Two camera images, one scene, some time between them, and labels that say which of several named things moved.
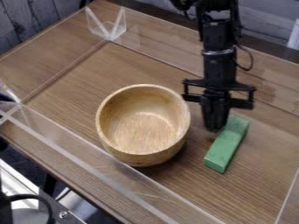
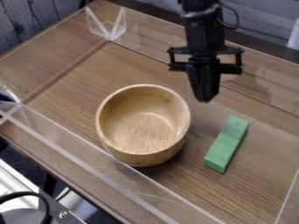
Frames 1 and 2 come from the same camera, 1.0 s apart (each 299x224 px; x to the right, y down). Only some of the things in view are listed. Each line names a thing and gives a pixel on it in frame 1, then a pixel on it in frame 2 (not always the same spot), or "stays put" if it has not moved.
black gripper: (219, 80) to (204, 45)
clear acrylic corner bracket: (106, 31) stays put
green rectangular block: (225, 143) stays put
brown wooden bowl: (142, 123) stays put
